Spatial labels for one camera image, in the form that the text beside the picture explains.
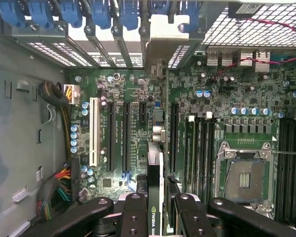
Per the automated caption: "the CPU socket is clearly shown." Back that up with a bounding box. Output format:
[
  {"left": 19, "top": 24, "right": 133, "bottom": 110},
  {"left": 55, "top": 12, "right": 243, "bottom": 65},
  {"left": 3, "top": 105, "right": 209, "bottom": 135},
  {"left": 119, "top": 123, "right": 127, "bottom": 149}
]
[{"left": 216, "top": 141, "right": 278, "bottom": 218}]

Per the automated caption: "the long black expansion slot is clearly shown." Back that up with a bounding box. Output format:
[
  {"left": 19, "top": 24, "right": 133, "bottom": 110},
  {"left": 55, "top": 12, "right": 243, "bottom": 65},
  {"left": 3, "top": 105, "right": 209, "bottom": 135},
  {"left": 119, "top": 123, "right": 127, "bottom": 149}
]
[
  {"left": 106, "top": 102, "right": 116, "bottom": 173},
  {"left": 170, "top": 102, "right": 180, "bottom": 174},
  {"left": 122, "top": 102, "right": 132, "bottom": 173}
]

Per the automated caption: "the white expansion slot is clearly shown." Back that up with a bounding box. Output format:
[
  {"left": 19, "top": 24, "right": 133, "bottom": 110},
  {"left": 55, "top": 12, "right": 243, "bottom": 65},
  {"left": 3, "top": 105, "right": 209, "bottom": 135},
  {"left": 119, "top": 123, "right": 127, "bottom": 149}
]
[{"left": 89, "top": 97, "right": 101, "bottom": 167}]

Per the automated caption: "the short black expansion slot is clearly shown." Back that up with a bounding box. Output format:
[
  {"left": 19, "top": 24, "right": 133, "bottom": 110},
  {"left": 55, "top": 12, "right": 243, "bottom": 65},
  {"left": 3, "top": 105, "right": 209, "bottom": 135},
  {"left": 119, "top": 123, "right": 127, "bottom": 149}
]
[{"left": 139, "top": 102, "right": 148, "bottom": 123}]

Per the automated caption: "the thin metal locking lever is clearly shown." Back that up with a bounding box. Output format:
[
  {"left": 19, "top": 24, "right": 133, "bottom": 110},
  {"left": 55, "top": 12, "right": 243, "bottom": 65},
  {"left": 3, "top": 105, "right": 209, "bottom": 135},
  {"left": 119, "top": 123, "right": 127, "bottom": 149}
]
[{"left": 271, "top": 149, "right": 296, "bottom": 157}]

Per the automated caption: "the green motherboard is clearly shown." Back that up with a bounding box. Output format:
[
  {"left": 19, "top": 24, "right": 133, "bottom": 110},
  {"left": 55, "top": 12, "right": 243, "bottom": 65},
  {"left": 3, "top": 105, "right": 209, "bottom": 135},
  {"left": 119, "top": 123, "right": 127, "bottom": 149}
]
[{"left": 68, "top": 66, "right": 296, "bottom": 229}]

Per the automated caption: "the white power connector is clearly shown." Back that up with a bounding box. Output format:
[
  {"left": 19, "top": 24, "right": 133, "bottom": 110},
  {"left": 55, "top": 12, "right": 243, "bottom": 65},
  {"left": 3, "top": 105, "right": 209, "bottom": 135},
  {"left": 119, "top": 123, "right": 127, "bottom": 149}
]
[{"left": 63, "top": 83, "right": 80, "bottom": 105}]

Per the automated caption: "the open black PC case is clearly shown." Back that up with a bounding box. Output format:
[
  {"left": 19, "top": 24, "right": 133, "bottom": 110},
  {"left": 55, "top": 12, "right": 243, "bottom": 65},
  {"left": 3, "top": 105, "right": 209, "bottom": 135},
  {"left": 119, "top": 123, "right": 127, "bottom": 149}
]
[{"left": 0, "top": 0, "right": 296, "bottom": 237}]

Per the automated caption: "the blue slot retainer clip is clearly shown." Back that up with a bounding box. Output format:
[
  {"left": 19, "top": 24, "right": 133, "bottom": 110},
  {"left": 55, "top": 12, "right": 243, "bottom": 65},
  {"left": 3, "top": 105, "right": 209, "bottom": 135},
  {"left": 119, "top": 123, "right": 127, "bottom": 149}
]
[
  {"left": 59, "top": 0, "right": 84, "bottom": 28},
  {"left": 27, "top": 0, "right": 55, "bottom": 30},
  {"left": 149, "top": 0, "right": 175, "bottom": 24},
  {"left": 88, "top": 0, "right": 112, "bottom": 30},
  {"left": 176, "top": 0, "right": 203, "bottom": 34},
  {"left": 0, "top": 0, "right": 27, "bottom": 28},
  {"left": 118, "top": 0, "right": 141, "bottom": 31}
]

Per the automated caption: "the black module with label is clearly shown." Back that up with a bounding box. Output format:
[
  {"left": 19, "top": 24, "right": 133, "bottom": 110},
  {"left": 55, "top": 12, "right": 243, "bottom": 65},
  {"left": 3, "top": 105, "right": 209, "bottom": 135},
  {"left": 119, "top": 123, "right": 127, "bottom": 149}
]
[{"left": 227, "top": 1, "right": 262, "bottom": 19}]

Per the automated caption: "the multicoloured wire bundle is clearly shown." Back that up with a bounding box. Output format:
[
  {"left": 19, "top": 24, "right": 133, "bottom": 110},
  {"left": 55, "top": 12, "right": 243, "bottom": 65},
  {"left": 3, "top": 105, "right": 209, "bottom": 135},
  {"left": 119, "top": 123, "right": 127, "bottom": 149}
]
[{"left": 36, "top": 161, "right": 74, "bottom": 222}]

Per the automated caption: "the yellow black wire bundle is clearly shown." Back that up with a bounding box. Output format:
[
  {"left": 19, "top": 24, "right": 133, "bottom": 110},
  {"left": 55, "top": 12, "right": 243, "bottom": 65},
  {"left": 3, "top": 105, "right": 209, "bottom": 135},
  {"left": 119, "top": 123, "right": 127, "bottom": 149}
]
[{"left": 38, "top": 80, "right": 72, "bottom": 161}]

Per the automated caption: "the red and black wire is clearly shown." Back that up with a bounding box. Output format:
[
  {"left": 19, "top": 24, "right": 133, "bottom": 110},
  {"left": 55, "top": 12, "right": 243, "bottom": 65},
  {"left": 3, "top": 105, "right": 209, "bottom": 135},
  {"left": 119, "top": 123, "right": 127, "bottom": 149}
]
[{"left": 211, "top": 16, "right": 296, "bottom": 83}]

